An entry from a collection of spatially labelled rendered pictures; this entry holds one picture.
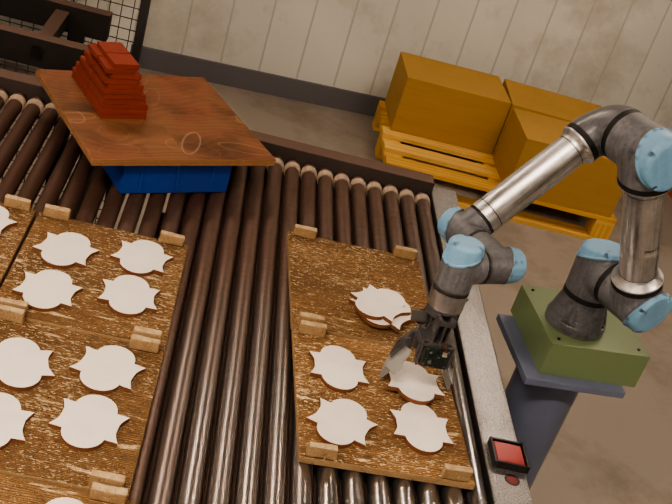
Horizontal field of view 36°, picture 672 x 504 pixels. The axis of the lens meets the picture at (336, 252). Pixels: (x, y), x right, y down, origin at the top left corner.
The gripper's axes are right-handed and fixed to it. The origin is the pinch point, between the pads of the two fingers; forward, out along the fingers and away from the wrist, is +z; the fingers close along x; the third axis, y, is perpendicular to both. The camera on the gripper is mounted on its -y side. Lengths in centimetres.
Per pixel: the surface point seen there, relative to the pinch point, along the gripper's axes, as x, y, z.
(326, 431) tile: -20.5, 20.3, 1.7
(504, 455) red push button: 17.8, 16.5, 3.1
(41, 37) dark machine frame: -100, -124, -18
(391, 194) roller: 8, -93, -5
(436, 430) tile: 2.8, 14.5, 1.2
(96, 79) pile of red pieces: -80, -80, -23
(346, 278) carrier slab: -11.2, -38.5, -1.9
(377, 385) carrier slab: -7.8, 1.6, 1.3
